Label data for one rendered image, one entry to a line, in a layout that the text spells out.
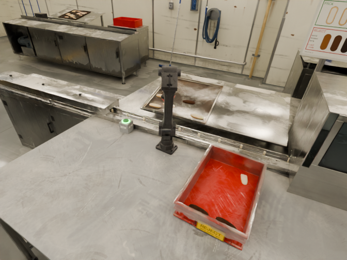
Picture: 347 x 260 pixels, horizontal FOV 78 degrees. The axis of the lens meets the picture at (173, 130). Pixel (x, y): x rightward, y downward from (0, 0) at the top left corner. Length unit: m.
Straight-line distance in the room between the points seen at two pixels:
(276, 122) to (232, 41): 3.52
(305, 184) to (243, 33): 4.02
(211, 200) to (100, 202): 0.53
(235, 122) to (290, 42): 3.24
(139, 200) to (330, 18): 1.69
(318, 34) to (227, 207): 1.39
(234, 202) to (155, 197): 0.39
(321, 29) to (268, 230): 1.41
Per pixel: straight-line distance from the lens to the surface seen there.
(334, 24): 1.94
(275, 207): 1.20
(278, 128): 1.60
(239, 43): 4.97
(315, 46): 1.96
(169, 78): 1.03
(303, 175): 1.22
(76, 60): 4.86
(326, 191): 1.29
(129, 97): 1.96
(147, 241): 0.99
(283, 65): 4.72
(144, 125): 1.49
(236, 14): 4.91
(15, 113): 2.57
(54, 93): 1.96
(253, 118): 1.61
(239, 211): 1.11
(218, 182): 1.19
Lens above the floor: 1.70
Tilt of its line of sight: 35 degrees down
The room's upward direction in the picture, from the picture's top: 3 degrees clockwise
